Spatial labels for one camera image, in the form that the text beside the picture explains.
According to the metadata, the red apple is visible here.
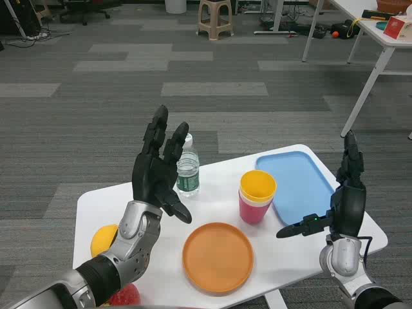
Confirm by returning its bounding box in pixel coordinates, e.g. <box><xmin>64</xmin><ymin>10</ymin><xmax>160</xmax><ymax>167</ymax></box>
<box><xmin>108</xmin><ymin>283</ymin><xmax>142</xmax><ymax>306</ymax></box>

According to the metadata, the clear plastic water bottle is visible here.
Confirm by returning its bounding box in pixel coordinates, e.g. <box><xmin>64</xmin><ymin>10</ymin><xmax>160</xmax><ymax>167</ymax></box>
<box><xmin>176</xmin><ymin>133</ymin><xmax>201</xmax><ymax>198</ymax></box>

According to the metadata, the yellow plastic cup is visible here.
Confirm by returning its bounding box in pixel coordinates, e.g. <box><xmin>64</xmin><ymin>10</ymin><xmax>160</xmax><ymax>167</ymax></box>
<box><xmin>239</xmin><ymin>170</ymin><xmax>278</xmax><ymax>203</ymax></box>

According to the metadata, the white plastic cup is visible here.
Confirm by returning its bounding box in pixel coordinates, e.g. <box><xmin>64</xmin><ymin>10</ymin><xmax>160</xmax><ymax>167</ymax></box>
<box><xmin>238</xmin><ymin>189</ymin><xmax>275</xmax><ymax>207</ymax></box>

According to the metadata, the beige plastic stool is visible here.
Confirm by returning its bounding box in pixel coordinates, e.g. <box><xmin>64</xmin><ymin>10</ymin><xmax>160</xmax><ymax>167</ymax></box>
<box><xmin>196</xmin><ymin>0</ymin><xmax>234</xmax><ymax>41</ymax></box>

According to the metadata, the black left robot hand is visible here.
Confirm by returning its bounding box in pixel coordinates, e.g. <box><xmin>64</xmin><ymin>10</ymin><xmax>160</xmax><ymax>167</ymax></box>
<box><xmin>131</xmin><ymin>104</ymin><xmax>193</xmax><ymax>224</ymax></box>

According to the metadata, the orange round plate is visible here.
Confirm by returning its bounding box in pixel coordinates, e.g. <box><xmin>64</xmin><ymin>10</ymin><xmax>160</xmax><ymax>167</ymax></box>
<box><xmin>182</xmin><ymin>221</ymin><xmax>255</xmax><ymax>294</ymax></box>

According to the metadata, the large white desk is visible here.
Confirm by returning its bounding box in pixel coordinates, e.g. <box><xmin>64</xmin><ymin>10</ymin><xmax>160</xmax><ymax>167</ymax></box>
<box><xmin>301</xmin><ymin>0</ymin><xmax>412</xmax><ymax>138</ymax></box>

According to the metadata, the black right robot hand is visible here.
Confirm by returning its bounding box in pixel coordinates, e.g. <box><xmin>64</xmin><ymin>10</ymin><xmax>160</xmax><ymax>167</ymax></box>
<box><xmin>276</xmin><ymin>129</ymin><xmax>368</xmax><ymax>239</ymax></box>

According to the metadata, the black and yellow tool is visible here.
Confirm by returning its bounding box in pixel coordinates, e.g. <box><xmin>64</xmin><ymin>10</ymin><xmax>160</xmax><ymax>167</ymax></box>
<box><xmin>361</xmin><ymin>9</ymin><xmax>393</xmax><ymax>21</ymax></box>

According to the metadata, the black bag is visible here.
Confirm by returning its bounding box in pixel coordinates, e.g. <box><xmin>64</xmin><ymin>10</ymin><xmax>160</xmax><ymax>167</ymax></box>
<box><xmin>330</xmin><ymin>19</ymin><xmax>361</xmax><ymax>40</ymax></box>

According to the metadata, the black office chair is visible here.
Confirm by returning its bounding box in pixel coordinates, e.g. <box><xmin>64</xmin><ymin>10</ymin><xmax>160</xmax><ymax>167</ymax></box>
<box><xmin>59</xmin><ymin>0</ymin><xmax>112</xmax><ymax>26</ymax></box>

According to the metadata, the yellow lemon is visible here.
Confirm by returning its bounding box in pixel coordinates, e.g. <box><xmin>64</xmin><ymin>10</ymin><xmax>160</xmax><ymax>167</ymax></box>
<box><xmin>90</xmin><ymin>224</ymin><xmax>120</xmax><ymax>258</ymax></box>

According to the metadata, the white desk frame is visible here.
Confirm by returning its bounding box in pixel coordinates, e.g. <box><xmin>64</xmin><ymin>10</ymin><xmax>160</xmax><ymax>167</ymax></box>
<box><xmin>253</xmin><ymin>0</ymin><xmax>303</xmax><ymax>35</ymax></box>

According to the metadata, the brown wicker basket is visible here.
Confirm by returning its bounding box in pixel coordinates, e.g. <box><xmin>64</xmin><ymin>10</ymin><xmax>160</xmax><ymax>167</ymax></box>
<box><xmin>376</xmin><ymin>0</ymin><xmax>412</xmax><ymax>15</ymax></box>

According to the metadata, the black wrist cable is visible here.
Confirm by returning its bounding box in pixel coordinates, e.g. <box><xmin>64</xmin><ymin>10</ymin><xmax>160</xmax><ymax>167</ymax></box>
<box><xmin>355</xmin><ymin>236</ymin><xmax>373</xmax><ymax>268</ymax></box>

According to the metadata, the pink plastic cup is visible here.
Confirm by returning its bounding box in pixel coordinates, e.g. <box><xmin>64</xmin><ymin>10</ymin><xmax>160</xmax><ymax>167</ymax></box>
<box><xmin>238</xmin><ymin>192</ymin><xmax>274</xmax><ymax>225</ymax></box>

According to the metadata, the white table leg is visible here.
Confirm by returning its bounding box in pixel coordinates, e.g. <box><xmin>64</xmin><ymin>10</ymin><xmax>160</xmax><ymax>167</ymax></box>
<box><xmin>264</xmin><ymin>288</ymin><xmax>288</xmax><ymax>309</ymax></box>

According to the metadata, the red cardboard box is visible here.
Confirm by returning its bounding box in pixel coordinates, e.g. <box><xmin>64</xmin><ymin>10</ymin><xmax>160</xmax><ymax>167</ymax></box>
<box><xmin>382</xmin><ymin>15</ymin><xmax>412</xmax><ymax>41</ymax></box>

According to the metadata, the blue plastic tray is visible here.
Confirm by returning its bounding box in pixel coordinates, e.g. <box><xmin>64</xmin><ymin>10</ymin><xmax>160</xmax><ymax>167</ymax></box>
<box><xmin>256</xmin><ymin>151</ymin><xmax>336</xmax><ymax>227</ymax></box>

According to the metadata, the white waste bin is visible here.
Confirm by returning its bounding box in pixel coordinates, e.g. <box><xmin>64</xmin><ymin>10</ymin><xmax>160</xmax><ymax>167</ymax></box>
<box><xmin>164</xmin><ymin>0</ymin><xmax>187</xmax><ymax>14</ymax></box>

